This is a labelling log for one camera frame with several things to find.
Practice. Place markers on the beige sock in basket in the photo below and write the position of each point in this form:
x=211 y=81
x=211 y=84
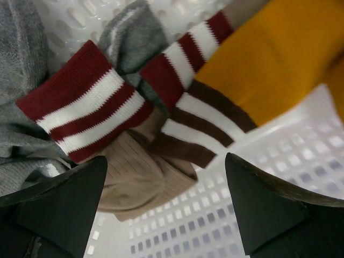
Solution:
x=138 y=180

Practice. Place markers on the white plastic laundry basket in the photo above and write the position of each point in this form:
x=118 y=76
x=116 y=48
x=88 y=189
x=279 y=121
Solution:
x=303 y=146

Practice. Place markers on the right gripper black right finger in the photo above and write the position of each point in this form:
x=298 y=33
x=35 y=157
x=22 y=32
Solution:
x=279 y=219

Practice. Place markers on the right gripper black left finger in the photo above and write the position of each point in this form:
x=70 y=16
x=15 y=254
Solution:
x=53 y=218

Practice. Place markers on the mustard sock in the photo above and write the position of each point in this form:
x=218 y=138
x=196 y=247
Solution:
x=278 y=53

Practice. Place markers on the maroon white striped sock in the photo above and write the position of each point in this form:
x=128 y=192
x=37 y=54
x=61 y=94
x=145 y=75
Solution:
x=85 y=105

